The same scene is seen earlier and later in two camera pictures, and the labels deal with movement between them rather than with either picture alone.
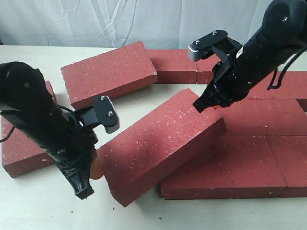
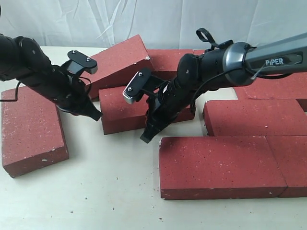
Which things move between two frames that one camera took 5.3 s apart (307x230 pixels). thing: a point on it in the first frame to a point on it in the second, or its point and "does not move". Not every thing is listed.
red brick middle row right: (265, 117) does not move
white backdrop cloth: (161, 24) does not move
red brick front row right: (290, 152) does not move
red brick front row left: (235, 166) does not move
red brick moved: (137, 160) to (119, 114)
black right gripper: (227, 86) to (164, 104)
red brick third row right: (294, 86) does not move
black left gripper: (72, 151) to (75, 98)
